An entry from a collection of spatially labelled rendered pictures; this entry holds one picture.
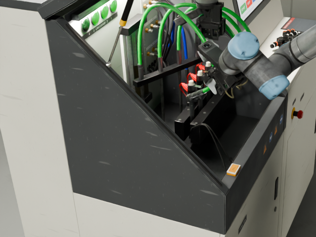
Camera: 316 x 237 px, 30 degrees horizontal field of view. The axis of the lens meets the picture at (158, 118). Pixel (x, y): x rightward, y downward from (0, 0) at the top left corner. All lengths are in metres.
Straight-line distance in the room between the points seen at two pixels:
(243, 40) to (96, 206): 0.87
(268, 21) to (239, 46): 1.28
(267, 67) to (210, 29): 0.41
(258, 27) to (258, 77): 1.14
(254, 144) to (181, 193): 0.33
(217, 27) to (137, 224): 0.72
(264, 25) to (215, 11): 0.88
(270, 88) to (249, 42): 0.13
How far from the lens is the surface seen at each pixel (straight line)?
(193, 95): 1.96
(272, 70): 1.58
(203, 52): 1.76
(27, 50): 1.92
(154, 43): 2.41
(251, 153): 2.01
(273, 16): 2.89
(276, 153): 2.39
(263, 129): 2.14
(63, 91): 1.91
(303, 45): 1.63
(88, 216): 2.18
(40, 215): 2.34
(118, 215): 2.09
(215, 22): 1.93
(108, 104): 1.83
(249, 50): 1.56
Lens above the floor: 2.09
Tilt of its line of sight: 31 degrees down
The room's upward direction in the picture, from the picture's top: 4 degrees counter-clockwise
